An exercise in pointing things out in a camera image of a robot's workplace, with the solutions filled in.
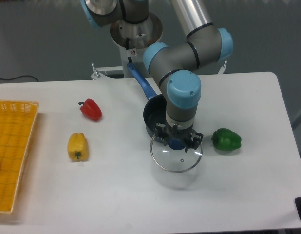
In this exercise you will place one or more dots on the red bell pepper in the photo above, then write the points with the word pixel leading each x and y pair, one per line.
pixel 90 109

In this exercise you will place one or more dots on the metal table clamp bracket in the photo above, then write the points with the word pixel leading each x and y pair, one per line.
pixel 115 72

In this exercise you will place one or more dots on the yellow bell pepper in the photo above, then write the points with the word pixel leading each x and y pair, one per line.
pixel 78 148

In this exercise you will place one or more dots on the glass lid blue knob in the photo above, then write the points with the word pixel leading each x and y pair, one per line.
pixel 173 158

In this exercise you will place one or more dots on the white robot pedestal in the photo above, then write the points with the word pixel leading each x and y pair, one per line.
pixel 133 40

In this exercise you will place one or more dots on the yellow woven basket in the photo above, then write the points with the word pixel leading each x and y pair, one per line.
pixel 17 120

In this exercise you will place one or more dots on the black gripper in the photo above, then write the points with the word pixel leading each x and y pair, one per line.
pixel 164 133

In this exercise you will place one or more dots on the dark blue saucepan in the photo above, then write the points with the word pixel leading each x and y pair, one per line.
pixel 155 109

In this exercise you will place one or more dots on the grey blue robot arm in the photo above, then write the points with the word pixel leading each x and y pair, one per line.
pixel 173 69

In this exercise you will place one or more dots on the green bell pepper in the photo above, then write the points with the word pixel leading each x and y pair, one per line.
pixel 226 140

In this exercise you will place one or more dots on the right metal clamp bracket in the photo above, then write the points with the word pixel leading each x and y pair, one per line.
pixel 223 68

